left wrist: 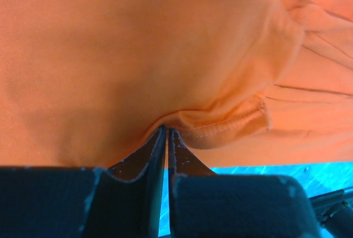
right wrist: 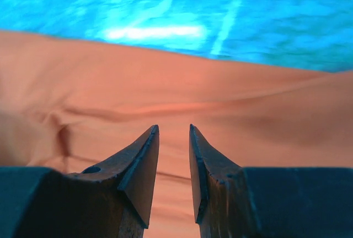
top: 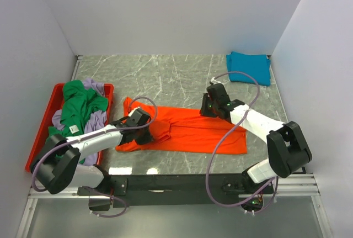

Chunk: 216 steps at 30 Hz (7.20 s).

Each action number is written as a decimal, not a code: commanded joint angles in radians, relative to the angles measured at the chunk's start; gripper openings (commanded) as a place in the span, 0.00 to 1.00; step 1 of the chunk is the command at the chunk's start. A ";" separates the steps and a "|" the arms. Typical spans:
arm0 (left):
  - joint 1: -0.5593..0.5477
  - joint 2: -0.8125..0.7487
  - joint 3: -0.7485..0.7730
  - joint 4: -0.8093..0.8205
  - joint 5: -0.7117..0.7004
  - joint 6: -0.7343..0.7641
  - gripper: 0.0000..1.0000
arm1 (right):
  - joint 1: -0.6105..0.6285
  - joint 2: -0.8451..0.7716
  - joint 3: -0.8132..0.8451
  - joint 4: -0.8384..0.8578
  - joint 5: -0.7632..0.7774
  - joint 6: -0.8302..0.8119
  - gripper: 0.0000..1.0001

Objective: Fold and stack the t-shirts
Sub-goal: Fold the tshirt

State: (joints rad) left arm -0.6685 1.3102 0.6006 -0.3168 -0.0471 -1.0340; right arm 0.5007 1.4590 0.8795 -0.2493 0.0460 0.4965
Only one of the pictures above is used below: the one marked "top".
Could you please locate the orange t shirt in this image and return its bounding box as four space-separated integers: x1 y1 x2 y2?
115 97 233 154

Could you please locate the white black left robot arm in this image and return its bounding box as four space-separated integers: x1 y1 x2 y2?
30 107 156 194

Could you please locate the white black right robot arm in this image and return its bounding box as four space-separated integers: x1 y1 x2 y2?
200 83 312 193

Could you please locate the lavender t shirt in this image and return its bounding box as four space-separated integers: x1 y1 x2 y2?
51 77 108 167

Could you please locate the folded blue t shirt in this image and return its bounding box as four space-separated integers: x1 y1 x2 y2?
226 51 271 86

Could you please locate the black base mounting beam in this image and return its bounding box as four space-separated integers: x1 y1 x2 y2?
109 173 249 208

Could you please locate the green t shirt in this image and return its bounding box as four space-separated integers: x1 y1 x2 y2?
45 80 110 164

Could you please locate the red plastic bin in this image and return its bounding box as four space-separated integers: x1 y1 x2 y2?
25 83 114 172

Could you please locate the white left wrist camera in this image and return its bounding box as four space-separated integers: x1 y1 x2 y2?
128 107 140 117

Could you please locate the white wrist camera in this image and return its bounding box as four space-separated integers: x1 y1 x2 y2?
210 77 221 84
128 107 140 117

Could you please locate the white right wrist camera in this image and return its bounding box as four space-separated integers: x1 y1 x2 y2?
210 77 221 84

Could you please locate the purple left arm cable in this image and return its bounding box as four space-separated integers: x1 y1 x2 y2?
31 96 158 192

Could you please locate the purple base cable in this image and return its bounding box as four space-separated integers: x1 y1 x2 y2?
90 189 130 219

